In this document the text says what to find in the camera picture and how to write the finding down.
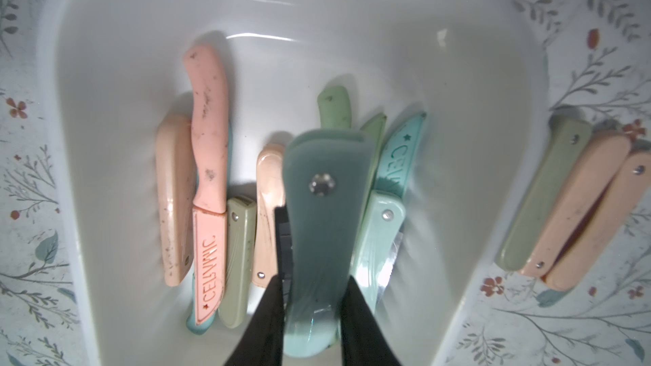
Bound olive folding fruit knife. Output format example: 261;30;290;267
495;116;593;272

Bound teal folding knife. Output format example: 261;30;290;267
350;112;427;313
282;129;375;359

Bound pale green folding knife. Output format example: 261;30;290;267
218;197;257;329

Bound light pink folding knife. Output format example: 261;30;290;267
155;115;197;286

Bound floral table mat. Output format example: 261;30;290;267
1;0;650;365

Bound white storage box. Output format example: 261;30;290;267
37;0;549;365

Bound teal folding knife in box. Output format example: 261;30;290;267
350;112;427;313

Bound green folding knife in box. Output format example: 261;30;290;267
317;86;387;194

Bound open pink celvinc knife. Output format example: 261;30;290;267
183;45;229;325

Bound pink folding fruit knife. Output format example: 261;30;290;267
520;131;632;278

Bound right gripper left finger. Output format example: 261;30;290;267
224;274;285;366

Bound salmon pink folding knife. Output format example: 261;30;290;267
252;144;286;288

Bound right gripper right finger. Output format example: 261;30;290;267
340;276;400;366

